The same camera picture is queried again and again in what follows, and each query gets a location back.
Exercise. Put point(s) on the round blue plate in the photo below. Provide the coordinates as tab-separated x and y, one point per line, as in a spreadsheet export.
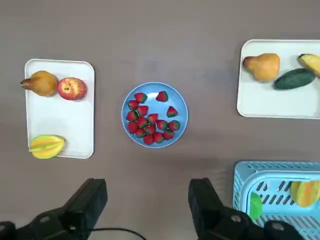
153	107

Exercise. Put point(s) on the white rectangular tray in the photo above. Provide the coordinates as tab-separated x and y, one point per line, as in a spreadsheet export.
60	120
275	105

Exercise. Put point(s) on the red yellow apple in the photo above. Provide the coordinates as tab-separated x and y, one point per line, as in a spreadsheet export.
72	88

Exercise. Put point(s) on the brown yellow pear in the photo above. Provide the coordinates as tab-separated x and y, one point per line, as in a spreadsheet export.
42	83
265	67

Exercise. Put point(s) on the yellow banana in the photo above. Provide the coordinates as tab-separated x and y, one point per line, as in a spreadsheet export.
311	62

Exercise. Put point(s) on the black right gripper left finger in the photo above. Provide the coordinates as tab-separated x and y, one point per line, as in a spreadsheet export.
82	205

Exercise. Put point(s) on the yellow starfruit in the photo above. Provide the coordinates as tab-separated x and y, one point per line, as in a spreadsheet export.
305	193
46	147

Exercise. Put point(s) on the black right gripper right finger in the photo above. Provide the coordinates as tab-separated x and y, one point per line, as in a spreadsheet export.
207	207

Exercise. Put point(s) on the light blue plastic basket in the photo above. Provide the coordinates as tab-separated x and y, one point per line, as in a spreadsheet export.
245	172

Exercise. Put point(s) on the dark green avocado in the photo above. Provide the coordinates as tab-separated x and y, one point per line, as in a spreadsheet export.
293	78

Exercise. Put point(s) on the bright green fruit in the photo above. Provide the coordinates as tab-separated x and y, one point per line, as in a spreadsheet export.
255	206

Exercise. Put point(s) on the red toy strawberry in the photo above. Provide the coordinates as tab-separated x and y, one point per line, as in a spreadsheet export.
158	137
152	118
174	125
141	122
162	96
172	111
132	127
132	116
161	124
148	139
150	129
168	135
133	105
142	110
140	97
140	133

